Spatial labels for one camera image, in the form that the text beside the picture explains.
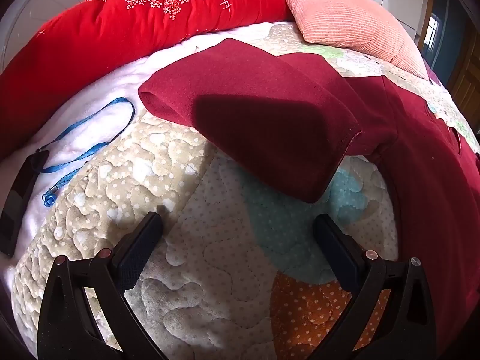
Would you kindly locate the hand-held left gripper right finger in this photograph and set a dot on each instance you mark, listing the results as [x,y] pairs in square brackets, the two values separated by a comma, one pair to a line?
[338,249]

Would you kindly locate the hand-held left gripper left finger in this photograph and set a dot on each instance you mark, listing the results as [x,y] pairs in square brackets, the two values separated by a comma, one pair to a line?
[137,255]

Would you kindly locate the dark red shirt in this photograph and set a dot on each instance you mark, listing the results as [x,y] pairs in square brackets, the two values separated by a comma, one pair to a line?
[262,120]

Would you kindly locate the patchwork heart bedspread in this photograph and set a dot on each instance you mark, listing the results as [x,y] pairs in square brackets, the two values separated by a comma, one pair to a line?
[225,270]

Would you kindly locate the white fleece blanket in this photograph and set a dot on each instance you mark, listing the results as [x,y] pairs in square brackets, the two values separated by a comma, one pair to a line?
[93,90]

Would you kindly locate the brown wooden door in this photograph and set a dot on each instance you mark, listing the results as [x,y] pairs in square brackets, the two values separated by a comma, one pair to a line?
[465,82]

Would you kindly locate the red floral quilt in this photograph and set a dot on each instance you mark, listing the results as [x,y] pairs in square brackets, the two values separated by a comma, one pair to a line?
[93,37]

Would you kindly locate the blue door with window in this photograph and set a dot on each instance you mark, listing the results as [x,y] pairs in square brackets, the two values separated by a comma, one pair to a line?
[437,45]

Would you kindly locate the pink ribbed pillow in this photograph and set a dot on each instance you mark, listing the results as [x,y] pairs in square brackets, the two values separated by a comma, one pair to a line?
[337,15]

